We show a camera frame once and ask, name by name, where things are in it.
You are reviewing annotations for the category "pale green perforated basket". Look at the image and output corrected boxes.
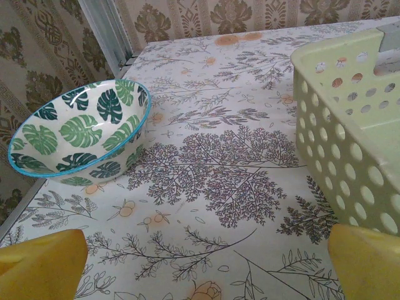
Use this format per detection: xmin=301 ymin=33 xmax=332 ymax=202
xmin=290 ymin=18 xmax=400 ymax=236

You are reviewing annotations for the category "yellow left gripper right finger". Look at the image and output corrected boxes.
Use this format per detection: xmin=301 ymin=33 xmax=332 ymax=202
xmin=327 ymin=223 xmax=400 ymax=300

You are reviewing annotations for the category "floral table cover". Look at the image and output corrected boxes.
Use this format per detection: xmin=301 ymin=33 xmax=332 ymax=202
xmin=0 ymin=20 xmax=400 ymax=300

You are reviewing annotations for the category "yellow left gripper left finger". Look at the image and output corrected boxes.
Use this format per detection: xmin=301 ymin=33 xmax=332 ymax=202
xmin=0 ymin=229 xmax=89 ymax=300

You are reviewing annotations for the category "green leaf patterned bowl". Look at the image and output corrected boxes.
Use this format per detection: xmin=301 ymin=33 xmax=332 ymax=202
xmin=7 ymin=79 xmax=153 ymax=188

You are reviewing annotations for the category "aluminium table side rail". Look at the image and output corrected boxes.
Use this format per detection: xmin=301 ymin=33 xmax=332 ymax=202
xmin=0 ymin=179 xmax=48 ymax=238

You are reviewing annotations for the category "aluminium frame post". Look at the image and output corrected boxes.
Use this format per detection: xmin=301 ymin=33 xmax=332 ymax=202
xmin=77 ymin=0 xmax=136 ymax=68

